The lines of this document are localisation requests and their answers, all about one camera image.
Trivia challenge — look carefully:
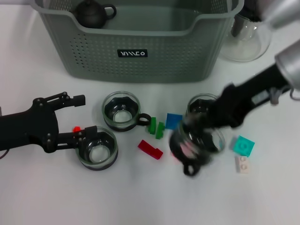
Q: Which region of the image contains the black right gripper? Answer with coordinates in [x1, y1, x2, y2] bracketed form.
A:
[187, 62, 290, 153]

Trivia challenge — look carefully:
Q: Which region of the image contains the dark red long brick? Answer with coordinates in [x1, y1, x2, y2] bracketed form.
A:
[137, 140, 164, 161]

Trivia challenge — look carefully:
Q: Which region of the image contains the glass teacup black holder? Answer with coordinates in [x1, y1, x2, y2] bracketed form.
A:
[186, 93, 223, 118]
[169, 117, 225, 177]
[101, 90, 151, 133]
[75, 126, 119, 173]

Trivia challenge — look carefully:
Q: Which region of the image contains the grey-green perforated plastic basket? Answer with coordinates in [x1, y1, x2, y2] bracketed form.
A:
[34, 0, 244, 84]

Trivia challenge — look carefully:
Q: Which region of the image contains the white flat toy plate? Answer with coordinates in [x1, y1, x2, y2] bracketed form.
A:
[235, 156, 251, 174]

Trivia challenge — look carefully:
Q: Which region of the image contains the dark brown clay teapot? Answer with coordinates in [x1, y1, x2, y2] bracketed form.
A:
[74, 0, 117, 29]

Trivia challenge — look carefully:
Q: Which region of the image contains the blue square toy plate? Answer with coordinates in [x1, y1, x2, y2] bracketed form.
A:
[165, 113, 183, 131]

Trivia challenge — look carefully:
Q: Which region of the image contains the glass carafe black lid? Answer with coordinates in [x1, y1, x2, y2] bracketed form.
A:
[219, 7, 272, 63]

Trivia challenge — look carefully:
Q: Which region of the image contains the teal square toy plate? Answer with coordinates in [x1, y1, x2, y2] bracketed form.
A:
[231, 135, 255, 158]

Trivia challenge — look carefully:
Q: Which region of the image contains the grey right wrist cable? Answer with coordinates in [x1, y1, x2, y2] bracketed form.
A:
[269, 88, 300, 105]

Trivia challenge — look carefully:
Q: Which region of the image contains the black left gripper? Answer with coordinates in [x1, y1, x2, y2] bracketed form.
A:
[0, 92, 98, 154]

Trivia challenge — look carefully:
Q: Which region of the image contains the green toy brick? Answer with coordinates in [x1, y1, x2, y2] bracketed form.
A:
[148, 117, 157, 135]
[154, 121, 165, 140]

